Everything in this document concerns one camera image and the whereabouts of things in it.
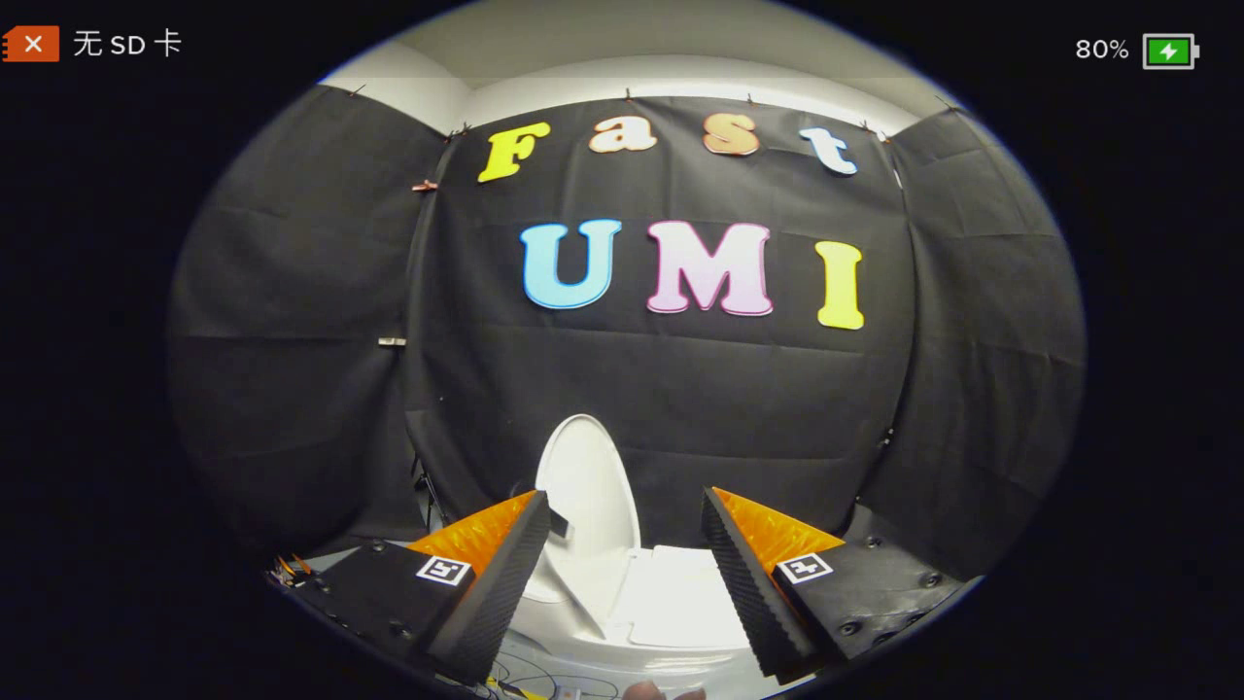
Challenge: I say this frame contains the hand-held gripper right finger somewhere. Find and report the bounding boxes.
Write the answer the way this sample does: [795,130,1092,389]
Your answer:
[700,486,963,686]

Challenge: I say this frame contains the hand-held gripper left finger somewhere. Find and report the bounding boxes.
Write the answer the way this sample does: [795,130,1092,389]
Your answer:
[292,489,552,686]

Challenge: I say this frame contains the white toilet lid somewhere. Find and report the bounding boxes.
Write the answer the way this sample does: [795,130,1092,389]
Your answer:
[533,413,643,625]

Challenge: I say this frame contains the white toilet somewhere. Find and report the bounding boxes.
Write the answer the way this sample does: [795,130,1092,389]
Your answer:
[503,544,771,697]

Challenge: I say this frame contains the black backdrop cloth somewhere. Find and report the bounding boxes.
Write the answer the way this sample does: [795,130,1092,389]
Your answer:
[167,83,1087,584]

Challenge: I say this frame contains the thin black cables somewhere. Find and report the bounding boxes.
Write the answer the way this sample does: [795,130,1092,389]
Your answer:
[491,656,623,700]

